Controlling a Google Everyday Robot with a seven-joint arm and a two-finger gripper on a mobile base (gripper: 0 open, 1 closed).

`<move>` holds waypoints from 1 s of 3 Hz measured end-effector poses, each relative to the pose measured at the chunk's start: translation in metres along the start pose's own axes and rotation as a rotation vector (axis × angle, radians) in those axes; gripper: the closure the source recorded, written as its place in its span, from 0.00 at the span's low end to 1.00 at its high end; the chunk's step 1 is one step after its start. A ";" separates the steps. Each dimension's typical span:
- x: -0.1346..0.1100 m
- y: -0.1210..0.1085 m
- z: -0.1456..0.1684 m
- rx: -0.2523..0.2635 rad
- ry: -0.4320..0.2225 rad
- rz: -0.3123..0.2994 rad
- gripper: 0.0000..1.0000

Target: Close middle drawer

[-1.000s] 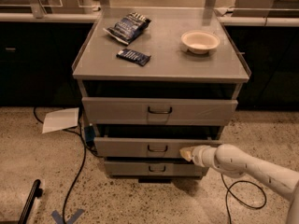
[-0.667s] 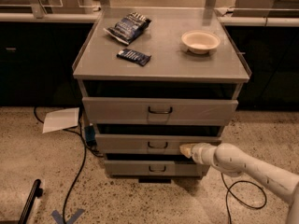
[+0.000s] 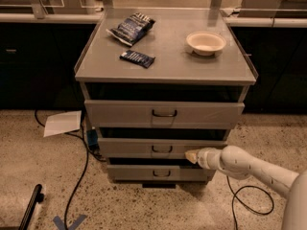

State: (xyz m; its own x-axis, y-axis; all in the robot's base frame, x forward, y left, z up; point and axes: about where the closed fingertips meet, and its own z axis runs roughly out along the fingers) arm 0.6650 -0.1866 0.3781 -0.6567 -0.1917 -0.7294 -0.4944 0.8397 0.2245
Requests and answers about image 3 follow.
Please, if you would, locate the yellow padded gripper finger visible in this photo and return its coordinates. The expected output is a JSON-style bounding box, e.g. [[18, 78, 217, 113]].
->
[[185, 149, 199, 164]]

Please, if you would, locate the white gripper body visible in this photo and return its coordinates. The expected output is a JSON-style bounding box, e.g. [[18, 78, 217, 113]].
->
[[197, 148, 222, 170]]

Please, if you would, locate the grey drawer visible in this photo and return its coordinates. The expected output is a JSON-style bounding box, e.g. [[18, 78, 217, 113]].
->
[[84, 100, 245, 129], [98, 138, 226, 159], [107, 165, 215, 182]]

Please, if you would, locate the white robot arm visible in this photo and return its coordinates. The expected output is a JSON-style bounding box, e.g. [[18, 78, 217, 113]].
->
[[185, 146, 307, 230]]

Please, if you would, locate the grey bottom drawer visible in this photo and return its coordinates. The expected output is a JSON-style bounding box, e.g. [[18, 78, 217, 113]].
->
[[107, 165, 215, 182]]

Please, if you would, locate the grey drawer cabinet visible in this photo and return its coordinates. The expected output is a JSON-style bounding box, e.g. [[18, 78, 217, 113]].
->
[[74, 7, 259, 189]]

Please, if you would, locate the grey top drawer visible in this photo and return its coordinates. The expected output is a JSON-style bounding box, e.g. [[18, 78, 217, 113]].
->
[[84, 100, 245, 129]]

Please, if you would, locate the blue power box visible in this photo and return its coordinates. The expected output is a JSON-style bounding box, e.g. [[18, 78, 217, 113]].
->
[[86, 129, 99, 150]]

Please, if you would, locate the blue snack bar wrapper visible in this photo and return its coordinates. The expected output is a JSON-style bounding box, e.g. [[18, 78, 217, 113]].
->
[[120, 50, 154, 68]]

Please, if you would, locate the white paper bowl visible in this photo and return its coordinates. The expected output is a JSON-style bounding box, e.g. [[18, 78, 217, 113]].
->
[[186, 32, 226, 57]]

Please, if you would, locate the white paper sheet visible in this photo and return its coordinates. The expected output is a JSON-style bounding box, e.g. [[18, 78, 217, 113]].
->
[[44, 111, 82, 137]]

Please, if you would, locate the blue chip bag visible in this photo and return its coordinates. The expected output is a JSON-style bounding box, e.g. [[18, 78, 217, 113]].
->
[[106, 12, 155, 47]]

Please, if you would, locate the blue tape cross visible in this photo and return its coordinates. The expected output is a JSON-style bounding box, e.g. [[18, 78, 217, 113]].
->
[[52, 214, 88, 230]]

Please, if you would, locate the black bar object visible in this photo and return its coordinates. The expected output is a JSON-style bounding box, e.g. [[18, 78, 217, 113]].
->
[[18, 184, 44, 230]]

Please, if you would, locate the black floor cable right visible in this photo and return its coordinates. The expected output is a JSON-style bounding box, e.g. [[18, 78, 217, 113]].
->
[[225, 175, 275, 230]]

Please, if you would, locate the black floor cable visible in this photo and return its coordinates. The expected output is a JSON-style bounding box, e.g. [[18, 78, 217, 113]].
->
[[225, 175, 275, 230], [34, 109, 106, 230]]

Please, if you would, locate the black floor cable left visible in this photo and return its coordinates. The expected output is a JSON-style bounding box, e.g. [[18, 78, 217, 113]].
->
[[34, 109, 106, 230]]

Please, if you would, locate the dark counter with white rail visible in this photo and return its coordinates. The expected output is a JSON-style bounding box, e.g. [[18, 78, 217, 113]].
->
[[0, 22, 307, 113]]

